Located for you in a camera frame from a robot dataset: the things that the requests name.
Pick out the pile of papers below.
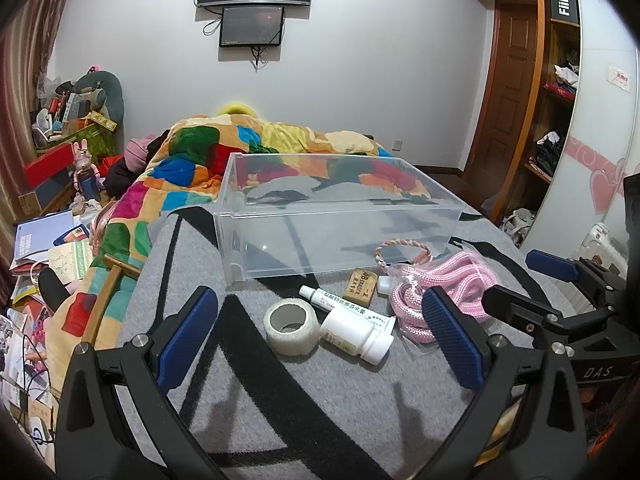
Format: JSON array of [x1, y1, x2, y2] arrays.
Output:
[[0, 260, 68, 463]]

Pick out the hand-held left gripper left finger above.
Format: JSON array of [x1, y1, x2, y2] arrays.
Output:
[[55, 286, 227, 480]]

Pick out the dark clothes heap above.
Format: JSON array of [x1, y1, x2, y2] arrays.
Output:
[[102, 154, 147, 197]]

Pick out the pink white door sticker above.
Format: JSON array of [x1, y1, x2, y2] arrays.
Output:
[[607, 63, 639, 93]]

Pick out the striped curtain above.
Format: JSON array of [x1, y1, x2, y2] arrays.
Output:
[[0, 0, 97, 187]]

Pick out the black round object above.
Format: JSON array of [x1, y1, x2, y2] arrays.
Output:
[[38, 267, 72, 317]]

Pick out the white appliance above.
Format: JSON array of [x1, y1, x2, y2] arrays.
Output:
[[574, 222, 629, 282]]

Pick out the white pill bottle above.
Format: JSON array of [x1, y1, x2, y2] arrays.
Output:
[[320, 307, 396, 365]]

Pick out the pink rabbit toy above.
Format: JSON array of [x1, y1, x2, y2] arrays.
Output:
[[72, 139, 104, 197]]

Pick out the wooden door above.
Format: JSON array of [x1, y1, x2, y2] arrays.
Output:
[[462, 2, 539, 222]]

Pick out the red white clothes pile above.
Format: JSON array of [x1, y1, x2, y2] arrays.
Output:
[[544, 62, 579, 102]]

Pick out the green cardboard box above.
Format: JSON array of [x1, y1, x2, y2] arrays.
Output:
[[34, 119, 119, 152]]

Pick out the blue book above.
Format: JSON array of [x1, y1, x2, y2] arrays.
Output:
[[12, 209, 75, 267]]

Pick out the black printed box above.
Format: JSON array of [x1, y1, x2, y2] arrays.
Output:
[[547, 0, 582, 27]]

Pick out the white sliding wardrobe door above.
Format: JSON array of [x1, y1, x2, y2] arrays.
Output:
[[520, 0, 640, 311]]

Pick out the colourful patchwork quilt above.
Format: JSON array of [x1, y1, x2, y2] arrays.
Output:
[[52, 112, 432, 347]]

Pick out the white ointment tube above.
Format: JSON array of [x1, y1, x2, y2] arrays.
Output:
[[299, 284, 399, 332]]

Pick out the brown soap block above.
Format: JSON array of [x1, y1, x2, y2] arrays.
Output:
[[343, 267, 379, 306]]

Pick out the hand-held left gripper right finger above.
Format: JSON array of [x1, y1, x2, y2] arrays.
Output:
[[400, 287, 592, 480]]

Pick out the wooden stick tool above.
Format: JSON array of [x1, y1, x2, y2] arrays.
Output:
[[79, 253, 144, 347]]

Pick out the grey black patterned blanket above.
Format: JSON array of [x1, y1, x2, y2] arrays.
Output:
[[114, 180, 593, 480]]

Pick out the grey plush shark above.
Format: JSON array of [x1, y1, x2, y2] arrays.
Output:
[[54, 70, 125, 134]]

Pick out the red box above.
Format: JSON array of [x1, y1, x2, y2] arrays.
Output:
[[24, 142, 76, 189]]

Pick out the dark folded clothes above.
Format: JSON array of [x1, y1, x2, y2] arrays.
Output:
[[524, 130, 569, 177]]

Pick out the pink rope in clear bag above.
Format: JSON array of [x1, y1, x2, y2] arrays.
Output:
[[387, 250, 502, 357]]

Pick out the wooden wardrobe shelf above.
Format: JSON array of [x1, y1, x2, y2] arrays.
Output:
[[440, 0, 584, 242]]

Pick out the pink white rope ring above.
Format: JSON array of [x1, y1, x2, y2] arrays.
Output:
[[374, 239, 434, 274]]

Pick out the pink pouch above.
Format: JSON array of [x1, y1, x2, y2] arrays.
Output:
[[89, 204, 119, 257]]

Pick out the clear plastic storage box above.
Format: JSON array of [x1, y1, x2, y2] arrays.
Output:
[[212, 151, 464, 287]]

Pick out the pink knit hat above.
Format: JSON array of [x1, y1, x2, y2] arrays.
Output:
[[124, 133, 162, 172]]

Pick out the green patterned paper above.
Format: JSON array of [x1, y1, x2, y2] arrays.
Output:
[[49, 239, 94, 287]]

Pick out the yellow round cushion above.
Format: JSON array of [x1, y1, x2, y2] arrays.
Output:
[[217, 102, 262, 119]]

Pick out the white handbag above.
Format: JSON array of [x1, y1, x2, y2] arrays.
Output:
[[500, 207, 537, 247]]

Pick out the small wall monitor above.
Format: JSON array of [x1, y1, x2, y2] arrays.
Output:
[[218, 5, 286, 49]]

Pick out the white tape roll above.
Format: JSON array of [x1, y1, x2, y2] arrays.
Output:
[[263, 301, 321, 356]]

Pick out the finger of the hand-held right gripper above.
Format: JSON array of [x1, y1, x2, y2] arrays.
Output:
[[525, 248, 610, 291], [482, 284, 562, 342]]

